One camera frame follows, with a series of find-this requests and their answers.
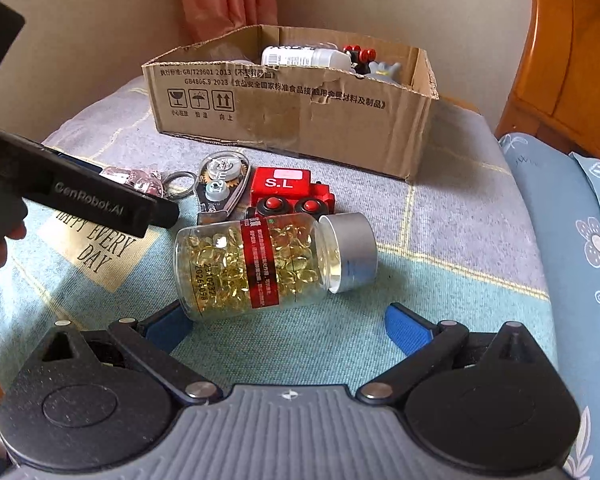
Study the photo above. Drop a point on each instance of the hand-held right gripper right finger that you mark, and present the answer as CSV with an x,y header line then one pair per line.
x,y
407,327

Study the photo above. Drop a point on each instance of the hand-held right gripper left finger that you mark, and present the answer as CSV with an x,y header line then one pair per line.
x,y
167,325

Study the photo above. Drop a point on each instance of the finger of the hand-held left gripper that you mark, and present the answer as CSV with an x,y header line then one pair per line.
x,y
80,158

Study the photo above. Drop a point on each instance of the capsule bottle silver cap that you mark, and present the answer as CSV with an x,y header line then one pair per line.
x,y
280,260

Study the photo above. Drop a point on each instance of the brown cardboard box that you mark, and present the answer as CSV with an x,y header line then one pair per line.
x,y
290,120

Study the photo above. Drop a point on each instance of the white plastic bottle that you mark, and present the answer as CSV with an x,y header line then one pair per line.
x,y
300,56

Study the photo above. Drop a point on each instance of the grey animal toy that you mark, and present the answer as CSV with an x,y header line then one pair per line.
x,y
385,71

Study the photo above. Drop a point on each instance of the black toy train red wheels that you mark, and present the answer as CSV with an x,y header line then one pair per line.
x,y
362,55

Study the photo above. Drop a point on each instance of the plaid blanket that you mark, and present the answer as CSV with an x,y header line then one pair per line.
x,y
430,220

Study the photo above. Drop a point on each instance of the clear correction tape dispenser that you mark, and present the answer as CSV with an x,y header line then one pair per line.
x,y
220,185

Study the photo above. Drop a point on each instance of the pink striped curtain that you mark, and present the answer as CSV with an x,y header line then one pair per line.
x,y
225,0

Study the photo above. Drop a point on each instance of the wooden headboard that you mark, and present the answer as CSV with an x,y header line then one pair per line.
x,y
570,60

